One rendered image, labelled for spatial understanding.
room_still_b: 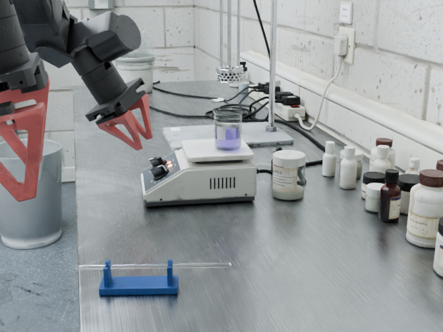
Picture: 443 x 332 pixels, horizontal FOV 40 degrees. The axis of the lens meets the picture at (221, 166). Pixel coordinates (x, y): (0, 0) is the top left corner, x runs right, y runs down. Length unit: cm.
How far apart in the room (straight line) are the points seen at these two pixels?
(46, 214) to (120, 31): 186
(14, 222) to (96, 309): 200
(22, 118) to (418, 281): 58
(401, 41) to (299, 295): 71
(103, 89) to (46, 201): 174
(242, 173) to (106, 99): 27
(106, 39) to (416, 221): 54
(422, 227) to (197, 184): 38
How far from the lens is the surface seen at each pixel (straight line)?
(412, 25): 131
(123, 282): 81
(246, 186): 108
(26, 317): 229
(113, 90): 101
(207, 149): 109
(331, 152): 123
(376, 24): 146
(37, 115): 46
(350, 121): 147
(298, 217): 103
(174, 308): 76
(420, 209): 94
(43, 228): 277
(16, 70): 48
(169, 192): 106
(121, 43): 95
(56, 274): 255
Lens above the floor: 114
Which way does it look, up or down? 17 degrees down
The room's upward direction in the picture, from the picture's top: straight up
